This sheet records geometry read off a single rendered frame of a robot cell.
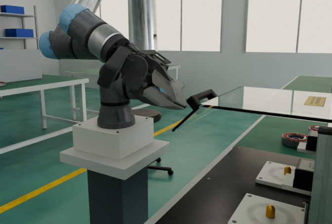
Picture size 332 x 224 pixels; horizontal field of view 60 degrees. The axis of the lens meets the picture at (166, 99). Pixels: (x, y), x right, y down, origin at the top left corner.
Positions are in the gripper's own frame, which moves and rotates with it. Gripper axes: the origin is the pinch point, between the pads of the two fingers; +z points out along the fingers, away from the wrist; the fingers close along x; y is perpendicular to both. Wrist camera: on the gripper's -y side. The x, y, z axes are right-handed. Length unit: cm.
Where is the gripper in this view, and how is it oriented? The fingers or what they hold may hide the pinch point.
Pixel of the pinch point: (178, 104)
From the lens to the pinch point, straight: 54.5
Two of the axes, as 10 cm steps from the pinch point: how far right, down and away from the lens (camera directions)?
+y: 5.2, -1.7, 8.4
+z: 7.4, 5.8, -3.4
